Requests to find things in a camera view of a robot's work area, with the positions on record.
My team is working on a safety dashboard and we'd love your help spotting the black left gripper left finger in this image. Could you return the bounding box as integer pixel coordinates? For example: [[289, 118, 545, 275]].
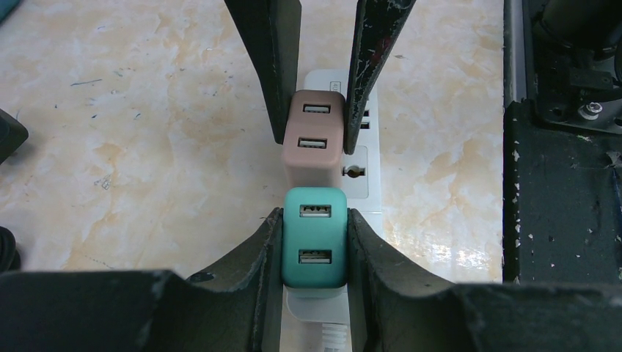
[[1, 208, 283, 351]]

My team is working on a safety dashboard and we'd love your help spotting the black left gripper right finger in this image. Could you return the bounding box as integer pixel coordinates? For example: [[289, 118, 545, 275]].
[[347, 209, 621, 351]]

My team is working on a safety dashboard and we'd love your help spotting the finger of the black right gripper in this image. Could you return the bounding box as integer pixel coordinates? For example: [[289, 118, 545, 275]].
[[224, 0, 302, 144], [343, 0, 416, 155]]

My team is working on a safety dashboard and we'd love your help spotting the grey power strip cable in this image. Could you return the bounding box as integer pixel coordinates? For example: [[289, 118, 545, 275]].
[[321, 321, 352, 352]]

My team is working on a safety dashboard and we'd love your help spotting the white power strip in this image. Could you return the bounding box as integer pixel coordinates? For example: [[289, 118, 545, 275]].
[[286, 68, 384, 325]]

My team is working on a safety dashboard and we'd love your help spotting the teal usb charger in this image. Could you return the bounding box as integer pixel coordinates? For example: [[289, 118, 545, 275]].
[[281, 187, 348, 289]]

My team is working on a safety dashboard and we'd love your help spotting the pink usb charger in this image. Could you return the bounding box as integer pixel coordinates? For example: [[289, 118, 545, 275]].
[[282, 89, 345, 188]]

